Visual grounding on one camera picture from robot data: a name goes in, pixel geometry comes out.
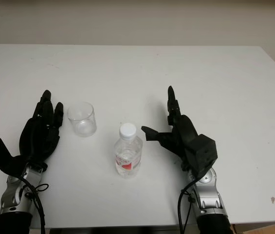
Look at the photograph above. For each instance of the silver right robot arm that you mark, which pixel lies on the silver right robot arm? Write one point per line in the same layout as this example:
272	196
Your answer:
211	195

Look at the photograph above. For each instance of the clear glass cup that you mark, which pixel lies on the clear glass cup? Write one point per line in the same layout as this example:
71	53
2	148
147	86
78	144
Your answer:
82	122

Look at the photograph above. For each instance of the clear plastic water bottle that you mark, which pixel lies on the clear plastic water bottle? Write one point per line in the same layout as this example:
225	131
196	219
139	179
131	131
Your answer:
128	151

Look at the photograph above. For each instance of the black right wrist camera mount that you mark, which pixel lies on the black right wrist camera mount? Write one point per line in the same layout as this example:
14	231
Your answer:
203	151

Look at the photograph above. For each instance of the dark robot torso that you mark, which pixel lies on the dark robot torso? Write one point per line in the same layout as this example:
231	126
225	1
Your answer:
117	231

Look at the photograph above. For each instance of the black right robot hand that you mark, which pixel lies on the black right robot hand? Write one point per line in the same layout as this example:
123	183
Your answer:
181	136

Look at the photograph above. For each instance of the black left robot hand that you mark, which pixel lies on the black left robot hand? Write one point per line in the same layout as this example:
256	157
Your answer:
37	136

